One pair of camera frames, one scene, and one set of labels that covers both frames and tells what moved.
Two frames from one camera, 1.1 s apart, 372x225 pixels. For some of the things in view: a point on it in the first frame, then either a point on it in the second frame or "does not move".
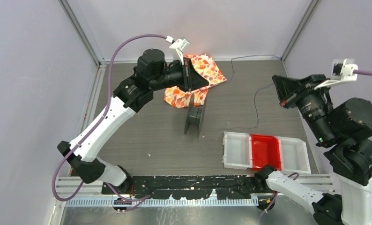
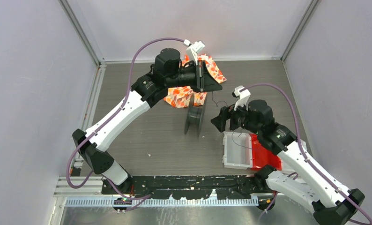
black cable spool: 195,115 does not move
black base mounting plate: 186,187 does not move
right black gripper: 286,87 → 226,113
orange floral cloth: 207,69 does not move
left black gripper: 191,78 → 205,82
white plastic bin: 237,149 does not move
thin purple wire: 257,90 → 241,147
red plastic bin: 265,151 does not move
